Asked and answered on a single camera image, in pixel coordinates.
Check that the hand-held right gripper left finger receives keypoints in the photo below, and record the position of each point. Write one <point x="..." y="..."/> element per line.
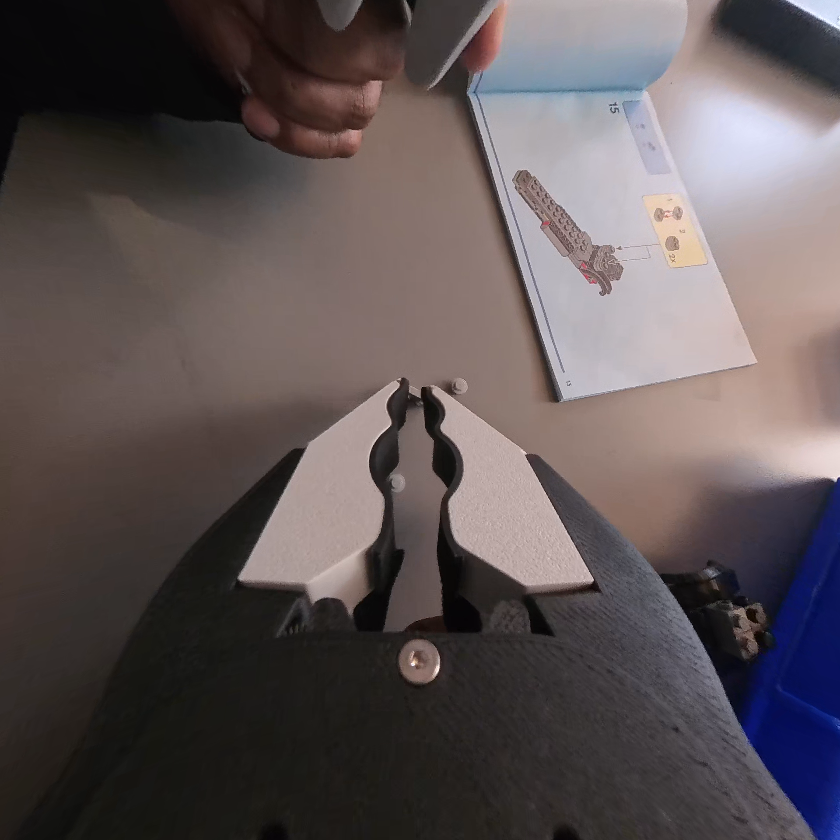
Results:
<point x="308" y="518"/>

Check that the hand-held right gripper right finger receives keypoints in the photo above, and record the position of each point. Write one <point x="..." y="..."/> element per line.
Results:
<point x="518" y="518"/>

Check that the person's left forearm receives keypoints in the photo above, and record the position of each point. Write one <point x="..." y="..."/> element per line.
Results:
<point x="98" y="52"/>

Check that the grey desk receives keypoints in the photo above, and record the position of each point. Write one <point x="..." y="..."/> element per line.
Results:
<point x="197" y="328"/>

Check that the person's left hand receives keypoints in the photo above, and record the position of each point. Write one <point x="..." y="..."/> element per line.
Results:
<point x="308" y="92"/>

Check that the dark toy brick model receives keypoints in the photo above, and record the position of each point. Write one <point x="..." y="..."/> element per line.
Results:
<point x="728" y="623"/>

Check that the pale blue instruction booklet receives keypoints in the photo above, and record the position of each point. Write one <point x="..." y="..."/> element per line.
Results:
<point x="623" y="295"/>

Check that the blue plastic bin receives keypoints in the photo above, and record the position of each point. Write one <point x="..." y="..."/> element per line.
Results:
<point x="807" y="656"/>

